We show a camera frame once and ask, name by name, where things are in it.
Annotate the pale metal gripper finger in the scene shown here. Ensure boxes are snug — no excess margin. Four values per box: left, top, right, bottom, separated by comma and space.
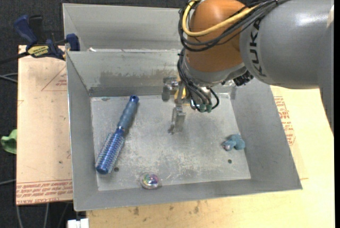
167, 107, 180, 134
175, 112, 186, 133

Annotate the grey metal bin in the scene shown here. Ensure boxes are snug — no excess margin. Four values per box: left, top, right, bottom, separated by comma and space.
62, 3, 303, 212

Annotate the blue round hairbrush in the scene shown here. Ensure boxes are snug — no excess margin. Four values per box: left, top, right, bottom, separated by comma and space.
95, 95, 140, 175

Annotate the teal small toy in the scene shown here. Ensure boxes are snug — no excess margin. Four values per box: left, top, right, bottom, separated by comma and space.
221, 133, 246, 152

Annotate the iridescent clear glass ball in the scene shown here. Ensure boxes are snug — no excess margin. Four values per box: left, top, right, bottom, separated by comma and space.
140, 172, 162, 190

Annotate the brown cardboard board, red print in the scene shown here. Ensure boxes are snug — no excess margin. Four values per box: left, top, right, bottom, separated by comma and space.
15, 45, 310, 206

